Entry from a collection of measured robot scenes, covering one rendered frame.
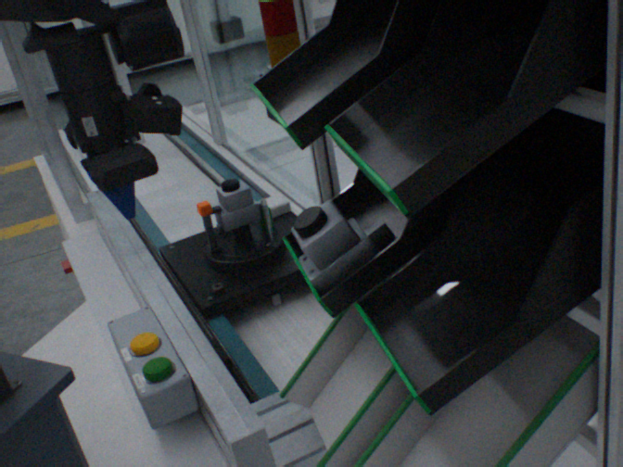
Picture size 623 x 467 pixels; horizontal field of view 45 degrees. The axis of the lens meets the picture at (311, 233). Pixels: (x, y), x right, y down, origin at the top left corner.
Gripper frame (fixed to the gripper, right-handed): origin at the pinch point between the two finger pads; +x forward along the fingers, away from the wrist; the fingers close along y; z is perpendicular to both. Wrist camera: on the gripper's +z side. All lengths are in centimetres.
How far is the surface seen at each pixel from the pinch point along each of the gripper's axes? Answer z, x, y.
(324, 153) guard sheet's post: 34.6, 14.5, 23.4
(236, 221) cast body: 18.4, 21.5, 25.4
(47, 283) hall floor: -17, 124, 236
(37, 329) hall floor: -26, 124, 200
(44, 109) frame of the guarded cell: -1, 12, 87
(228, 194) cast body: 18.2, 16.6, 25.8
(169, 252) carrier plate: 8.4, 28.0, 36.4
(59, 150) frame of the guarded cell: 0, 21, 86
